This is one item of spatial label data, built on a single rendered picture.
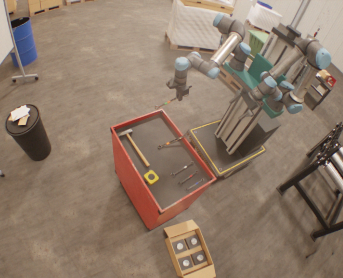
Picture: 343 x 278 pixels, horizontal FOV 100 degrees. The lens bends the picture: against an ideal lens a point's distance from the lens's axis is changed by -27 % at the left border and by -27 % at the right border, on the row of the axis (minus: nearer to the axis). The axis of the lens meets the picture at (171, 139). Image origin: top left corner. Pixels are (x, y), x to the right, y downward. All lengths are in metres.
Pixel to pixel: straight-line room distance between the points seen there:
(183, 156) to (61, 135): 1.79
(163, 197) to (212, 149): 1.20
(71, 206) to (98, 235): 0.44
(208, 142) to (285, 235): 1.65
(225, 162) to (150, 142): 1.10
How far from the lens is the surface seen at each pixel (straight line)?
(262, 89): 1.22
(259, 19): 8.81
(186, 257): 2.01
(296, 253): 2.99
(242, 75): 1.75
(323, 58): 1.25
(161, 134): 1.51
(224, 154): 2.34
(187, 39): 4.48
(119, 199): 2.20
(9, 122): 2.32
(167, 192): 1.29
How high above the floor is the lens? 2.10
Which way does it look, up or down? 53 degrees down
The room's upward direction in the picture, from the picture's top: 19 degrees clockwise
